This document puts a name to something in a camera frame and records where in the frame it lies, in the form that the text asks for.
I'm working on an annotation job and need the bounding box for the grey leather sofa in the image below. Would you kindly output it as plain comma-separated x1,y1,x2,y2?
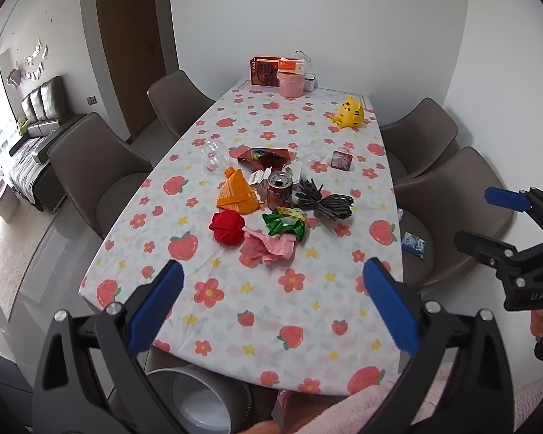
9,77,89,211

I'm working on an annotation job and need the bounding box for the small red card packet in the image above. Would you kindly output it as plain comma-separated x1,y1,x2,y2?
331,150,354,171

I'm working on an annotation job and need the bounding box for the brown wooden door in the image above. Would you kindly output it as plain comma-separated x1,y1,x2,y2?
94,0,175,143

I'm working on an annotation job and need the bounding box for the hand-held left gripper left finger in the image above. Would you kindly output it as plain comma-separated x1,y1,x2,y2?
31,259,186,434

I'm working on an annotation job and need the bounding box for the pink wall garland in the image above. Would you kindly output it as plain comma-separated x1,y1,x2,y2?
22,41,50,82

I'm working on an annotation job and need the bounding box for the orange snack bag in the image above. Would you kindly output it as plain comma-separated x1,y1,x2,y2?
216,168,260,215

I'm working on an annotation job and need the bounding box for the red snack bag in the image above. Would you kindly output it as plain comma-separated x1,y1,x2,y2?
236,147,295,170

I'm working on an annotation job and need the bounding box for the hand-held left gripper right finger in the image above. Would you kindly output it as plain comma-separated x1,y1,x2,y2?
362,257,514,434

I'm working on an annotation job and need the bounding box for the clear plastic bottle orange cap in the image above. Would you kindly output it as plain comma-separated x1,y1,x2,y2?
203,141,236,177

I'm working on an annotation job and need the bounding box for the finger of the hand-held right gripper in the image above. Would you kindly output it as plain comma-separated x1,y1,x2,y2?
485,186,543,236
454,230,519,268

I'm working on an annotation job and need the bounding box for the striped blanket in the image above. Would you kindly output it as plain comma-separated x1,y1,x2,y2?
11,140,50,200

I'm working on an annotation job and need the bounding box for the pink tissue paper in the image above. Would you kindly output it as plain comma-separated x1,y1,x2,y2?
239,228,299,267

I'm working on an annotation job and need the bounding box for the white storage bin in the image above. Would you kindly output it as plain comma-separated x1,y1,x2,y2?
0,183,21,222

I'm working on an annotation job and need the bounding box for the red fabric ball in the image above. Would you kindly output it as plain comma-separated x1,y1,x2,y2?
208,209,246,247

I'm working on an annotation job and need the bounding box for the black cord bundle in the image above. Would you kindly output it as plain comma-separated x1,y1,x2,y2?
295,178,354,223

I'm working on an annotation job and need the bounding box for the brown dining chair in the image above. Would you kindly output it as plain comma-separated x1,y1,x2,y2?
47,112,155,240
379,97,461,182
391,146,517,290
147,70,218,141

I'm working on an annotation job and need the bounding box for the floral strawberry tablecloth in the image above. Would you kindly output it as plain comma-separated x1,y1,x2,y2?
79,79,403,396

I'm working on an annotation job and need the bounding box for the orange and white box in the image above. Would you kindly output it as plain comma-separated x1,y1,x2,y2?
277,57,307,75

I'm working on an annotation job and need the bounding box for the red drink can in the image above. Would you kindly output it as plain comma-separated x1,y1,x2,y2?
266,171,296,211

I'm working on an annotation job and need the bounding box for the torn white carton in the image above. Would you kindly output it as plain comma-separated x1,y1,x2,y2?
283,163,304,186

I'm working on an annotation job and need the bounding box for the grey round trash bin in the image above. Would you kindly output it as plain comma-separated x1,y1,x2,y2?
145,362,254,434

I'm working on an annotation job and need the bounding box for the small blue packet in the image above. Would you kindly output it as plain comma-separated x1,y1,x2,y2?
400,231,428,259

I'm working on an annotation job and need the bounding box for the red patterned box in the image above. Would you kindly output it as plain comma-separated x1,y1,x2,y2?
250,56,282,86

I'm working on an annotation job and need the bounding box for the yellow tiger toy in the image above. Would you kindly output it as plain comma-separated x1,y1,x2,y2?
331,96,365,129

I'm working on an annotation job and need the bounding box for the green wrapper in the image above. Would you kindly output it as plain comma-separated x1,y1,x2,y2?
261,207,309,244

